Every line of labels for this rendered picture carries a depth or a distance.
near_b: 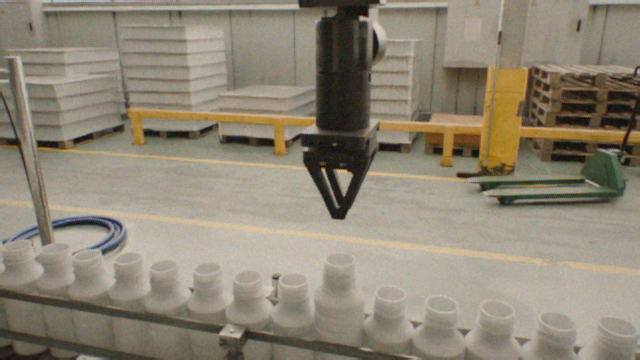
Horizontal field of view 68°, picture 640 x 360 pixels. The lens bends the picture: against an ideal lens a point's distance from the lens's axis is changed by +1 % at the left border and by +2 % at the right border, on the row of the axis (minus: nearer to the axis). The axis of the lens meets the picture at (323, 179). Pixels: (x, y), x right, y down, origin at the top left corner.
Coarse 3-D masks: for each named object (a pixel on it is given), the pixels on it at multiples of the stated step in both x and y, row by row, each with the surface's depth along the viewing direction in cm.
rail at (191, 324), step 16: (0, 288) 65; (192, 288) 65; (48, 304) 64; (64, 304) 63; (80, 304) 62; (96, 304) 62; (272, 304) 63; (144, 320) 60; (160, 320) 59; (176, 320) 59; (192, 320) 58; (416, 320) 58; (0, 336) 68; (16, 336) 67; (32, 336) 66; (256, 336) 56; (272, 336) 55; (288, 336) 55; (464, 336) 57; (80, 352) 65; (96, 352) 64; (112, 352) 63; (336, 352) 54; (352, 352) 53; (368, 352) 53; (384, 352) 52; (576, 352) 54
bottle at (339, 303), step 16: (336, 256) 56; (352, 256) 55; (336, 272) 53; (352, 272) 53; (320, 288) 55; (336, 288) 53; (352, 288) 54; (320, 304) 53; (336, 304) 53; (352, 304) 53; (320, 320) 54; (336, 320) 53; (352, 320) 53; (320, 336) 55; (336, 336) 54; (352, 336) 54; (320, 352) 55
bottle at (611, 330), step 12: (600, 324) 49; (612, 324) 50; (624, 324) 50; (600, 336) 49; (612, 336) 48; (624, 336) 47; (636, 336) 47; (588, 348) 51; (600, 348) 49; (612, 348) 48; (624, 348) 47; (636, 348) 48
